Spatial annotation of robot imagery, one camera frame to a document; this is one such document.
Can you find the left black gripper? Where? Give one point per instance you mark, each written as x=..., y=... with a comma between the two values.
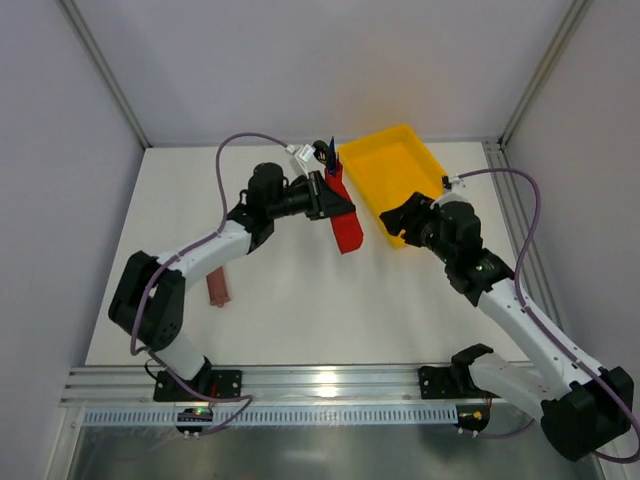
x=316, y=195

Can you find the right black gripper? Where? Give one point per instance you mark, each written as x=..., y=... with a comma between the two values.
x=413, y=220

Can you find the purple plastic fork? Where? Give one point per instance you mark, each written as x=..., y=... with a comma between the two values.
x=332, y=158

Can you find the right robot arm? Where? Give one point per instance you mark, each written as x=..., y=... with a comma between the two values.
x=579, y=404

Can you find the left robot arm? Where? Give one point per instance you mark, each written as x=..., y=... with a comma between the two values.
x=149, y=299

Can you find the yellow plastic bin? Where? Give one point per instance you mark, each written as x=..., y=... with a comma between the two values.
x=388, y=167

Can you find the brown utensil tray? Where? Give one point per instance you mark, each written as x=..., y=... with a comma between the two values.
x=217, y=288

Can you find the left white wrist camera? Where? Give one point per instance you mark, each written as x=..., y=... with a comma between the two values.
x=301, y=158

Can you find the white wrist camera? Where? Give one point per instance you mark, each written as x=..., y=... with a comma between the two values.
x=452, y=184
x=301, y=158

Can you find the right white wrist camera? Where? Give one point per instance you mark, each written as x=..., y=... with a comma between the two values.
x=452, y=184

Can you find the right side aluminium rail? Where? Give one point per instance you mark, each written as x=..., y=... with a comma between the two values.
x=520, y=200

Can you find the aluminium rail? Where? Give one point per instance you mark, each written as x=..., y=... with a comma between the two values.
x=119, y=385
x=520, y=200

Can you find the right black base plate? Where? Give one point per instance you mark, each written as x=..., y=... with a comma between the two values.
x=448, y=382

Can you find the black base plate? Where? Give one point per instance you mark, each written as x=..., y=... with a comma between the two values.
x=448, y=382
x=214, y=383

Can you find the front aluminium rail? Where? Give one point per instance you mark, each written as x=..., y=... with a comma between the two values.
x=119, y=385

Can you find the slotted cable duct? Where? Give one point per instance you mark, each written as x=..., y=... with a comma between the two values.
x=274, y=415

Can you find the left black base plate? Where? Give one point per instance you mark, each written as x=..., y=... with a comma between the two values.
x=214, y=383

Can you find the right frame post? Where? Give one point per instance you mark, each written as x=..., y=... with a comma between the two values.
x=558, y=43

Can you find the frame post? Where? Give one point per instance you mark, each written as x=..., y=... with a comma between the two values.
x=558, y=43
x=92, y=49

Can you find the left frame post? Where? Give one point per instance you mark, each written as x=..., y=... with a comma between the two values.
x=92, y=49

